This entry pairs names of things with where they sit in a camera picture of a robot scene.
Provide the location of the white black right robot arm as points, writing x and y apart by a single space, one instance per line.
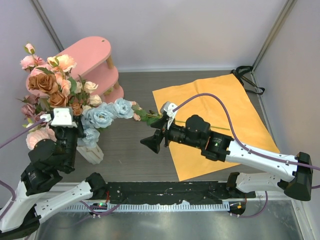
290 174

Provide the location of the large peach peony stem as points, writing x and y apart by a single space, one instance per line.
61 65

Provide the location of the pink rose flower stem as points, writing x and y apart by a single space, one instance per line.
31 63

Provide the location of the orange yellow wrapping paper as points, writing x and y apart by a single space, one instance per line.
223 102

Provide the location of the rust brown rose stem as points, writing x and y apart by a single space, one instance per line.
60 91

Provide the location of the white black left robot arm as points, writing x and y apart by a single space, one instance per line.
24 213

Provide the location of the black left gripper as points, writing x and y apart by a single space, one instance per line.
79 128

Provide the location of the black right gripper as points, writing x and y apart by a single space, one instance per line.
153 142

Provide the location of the peach rose flower stem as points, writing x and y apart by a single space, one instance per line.
85 94

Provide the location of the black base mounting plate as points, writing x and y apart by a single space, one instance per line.
171 192

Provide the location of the white ribbed ceramic vase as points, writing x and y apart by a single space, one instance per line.
93 155

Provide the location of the small pink bud stem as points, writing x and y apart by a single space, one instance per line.
139 114

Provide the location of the pink three-tier shelf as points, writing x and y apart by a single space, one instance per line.
92 56

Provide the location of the blue flower stem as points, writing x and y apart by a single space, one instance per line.
97 119

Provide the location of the white slotted cable duct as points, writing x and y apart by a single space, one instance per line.
139 208

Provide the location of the mauve rose flower stem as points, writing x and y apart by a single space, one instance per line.
32 108

